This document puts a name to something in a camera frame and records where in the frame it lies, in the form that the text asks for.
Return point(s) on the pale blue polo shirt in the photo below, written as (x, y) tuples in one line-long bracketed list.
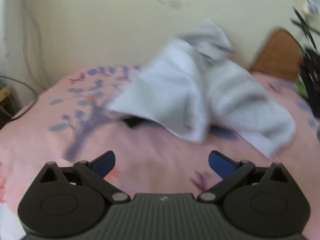
[(175, 80)]

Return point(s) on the brown wooden headboard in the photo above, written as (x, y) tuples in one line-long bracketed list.
[(275, 57)]

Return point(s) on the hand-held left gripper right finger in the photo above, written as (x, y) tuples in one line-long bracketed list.
[(220, 165)]

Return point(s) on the pile of black clothes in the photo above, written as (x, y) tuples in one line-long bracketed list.
[(311, 80)]

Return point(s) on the black tape strips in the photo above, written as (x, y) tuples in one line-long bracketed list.
[(303, 27)]

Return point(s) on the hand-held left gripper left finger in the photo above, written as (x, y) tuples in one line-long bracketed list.
[(105, 163)]

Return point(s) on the yellow wooden object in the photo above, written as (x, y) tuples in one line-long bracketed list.
[(5, 96)]

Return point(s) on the pink tree print bedsheet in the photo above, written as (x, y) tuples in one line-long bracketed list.
[(150, 150)]

